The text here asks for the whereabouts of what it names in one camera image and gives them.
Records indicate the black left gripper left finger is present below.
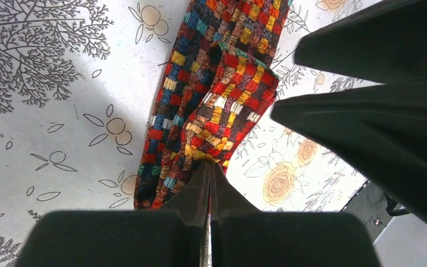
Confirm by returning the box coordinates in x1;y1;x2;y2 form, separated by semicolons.
16;162;211;266

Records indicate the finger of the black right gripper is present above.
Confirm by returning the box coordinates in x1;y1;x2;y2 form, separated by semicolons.
271;81;427;223
294;1;427;84

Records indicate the red checkered patterned tie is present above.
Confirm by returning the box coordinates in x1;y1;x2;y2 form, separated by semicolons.
133;1;292;209

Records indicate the white floral table mat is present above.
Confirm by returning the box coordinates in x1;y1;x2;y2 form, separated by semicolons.
0;1;378;266

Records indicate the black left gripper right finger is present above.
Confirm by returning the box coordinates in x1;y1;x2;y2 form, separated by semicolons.
210;164;380;266

